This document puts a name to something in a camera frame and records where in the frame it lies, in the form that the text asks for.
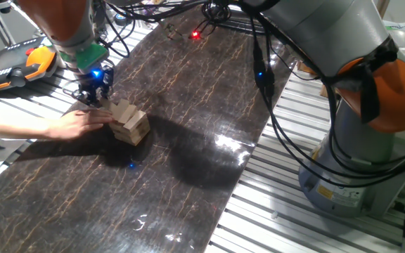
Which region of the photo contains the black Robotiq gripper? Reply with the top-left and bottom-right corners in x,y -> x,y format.
75,66 -> 115,109

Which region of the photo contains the protruding wooden Jenga block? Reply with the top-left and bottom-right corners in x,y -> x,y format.
99,98 -> 121,115

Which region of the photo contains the wooden Jenga block tower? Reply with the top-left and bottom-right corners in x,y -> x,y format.
108,98 -> 151,147

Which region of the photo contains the person right forearm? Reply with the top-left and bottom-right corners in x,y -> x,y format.
0,104 -> 53,140

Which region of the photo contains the person right hand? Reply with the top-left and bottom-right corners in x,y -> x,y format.
46,108 -> 115,141

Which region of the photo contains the black orange teach pendant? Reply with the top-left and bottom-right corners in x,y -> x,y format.
0,37 -> 58,93

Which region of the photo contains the dark marble pattern mat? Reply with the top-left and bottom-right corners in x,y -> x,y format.
0,6 -> 297,253

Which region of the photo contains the thin gripper sensor cable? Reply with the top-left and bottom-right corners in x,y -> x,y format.
62,79 -> 84,102

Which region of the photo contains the black cable bundle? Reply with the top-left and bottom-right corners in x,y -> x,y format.
98,0 -> 245,59

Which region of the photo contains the black cable with lit plug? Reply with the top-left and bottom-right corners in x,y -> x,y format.
247,10 -> 405,188

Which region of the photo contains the black strap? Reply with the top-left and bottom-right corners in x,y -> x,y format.
323,34 -> 399,124

